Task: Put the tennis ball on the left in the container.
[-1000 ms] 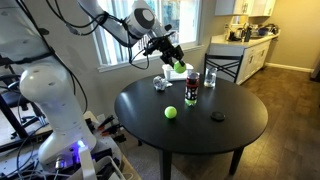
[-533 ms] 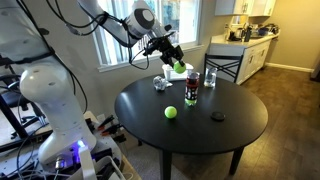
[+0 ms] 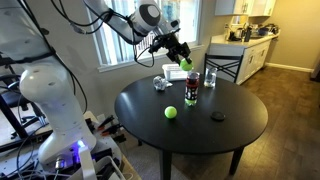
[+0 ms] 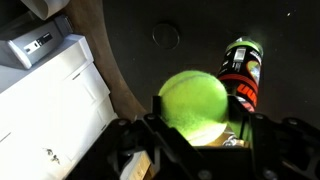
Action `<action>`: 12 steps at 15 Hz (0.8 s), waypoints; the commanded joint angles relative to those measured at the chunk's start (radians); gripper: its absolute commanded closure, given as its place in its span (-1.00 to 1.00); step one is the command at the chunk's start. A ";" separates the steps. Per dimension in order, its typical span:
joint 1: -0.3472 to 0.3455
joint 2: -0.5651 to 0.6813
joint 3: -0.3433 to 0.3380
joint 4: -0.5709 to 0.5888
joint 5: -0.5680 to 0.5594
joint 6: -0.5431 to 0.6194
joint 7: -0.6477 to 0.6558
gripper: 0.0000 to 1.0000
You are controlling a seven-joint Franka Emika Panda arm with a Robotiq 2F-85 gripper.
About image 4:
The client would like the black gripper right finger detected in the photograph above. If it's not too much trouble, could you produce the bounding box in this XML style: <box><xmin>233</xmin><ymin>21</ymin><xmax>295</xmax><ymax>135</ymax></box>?
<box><xmin>228</xmin><ymin>96</ymin><xmax>251</xmax><ymax>140</ymax></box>

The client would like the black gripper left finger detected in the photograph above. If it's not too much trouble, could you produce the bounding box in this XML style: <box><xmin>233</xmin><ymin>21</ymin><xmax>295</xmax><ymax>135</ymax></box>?
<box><xmin>152</xmin><ymin>96</ymin><xmax>162</xmax><ymax>117</ymax></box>

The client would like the green tennis ball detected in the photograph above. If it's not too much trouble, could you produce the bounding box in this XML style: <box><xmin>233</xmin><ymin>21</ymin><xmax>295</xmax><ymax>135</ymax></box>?
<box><xmin>158</xmin><ymin>70</ymin><xmax>228</xmax><ymax>146</ymax></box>

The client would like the clear tennis ball can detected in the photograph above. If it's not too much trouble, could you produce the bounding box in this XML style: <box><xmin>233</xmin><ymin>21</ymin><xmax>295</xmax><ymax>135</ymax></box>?
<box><xmin>218</xmin><ymin>36</ymin><xmax>264</xmax><ymax>112</ymax></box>

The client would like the round black table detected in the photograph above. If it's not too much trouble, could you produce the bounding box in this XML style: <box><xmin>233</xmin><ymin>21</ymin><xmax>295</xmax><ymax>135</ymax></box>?
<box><xmin>102</xmin><ymin>0</ymin><xmax>320</xmax><ymax>127</ymax></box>

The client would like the white kitchen cabinet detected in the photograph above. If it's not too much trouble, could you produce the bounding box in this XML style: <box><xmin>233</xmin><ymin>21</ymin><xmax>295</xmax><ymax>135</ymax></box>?
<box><xmin>0</xmin><ymin>34</ymin><xmax>117</xmax><ymax>180</ymax></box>

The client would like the grey box device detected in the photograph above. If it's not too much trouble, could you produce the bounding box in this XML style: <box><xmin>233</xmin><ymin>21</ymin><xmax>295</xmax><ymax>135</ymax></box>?
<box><xmin>0</xmin><ymin>15</ymin><xmax>73</xmax><ymax>69</ymax></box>

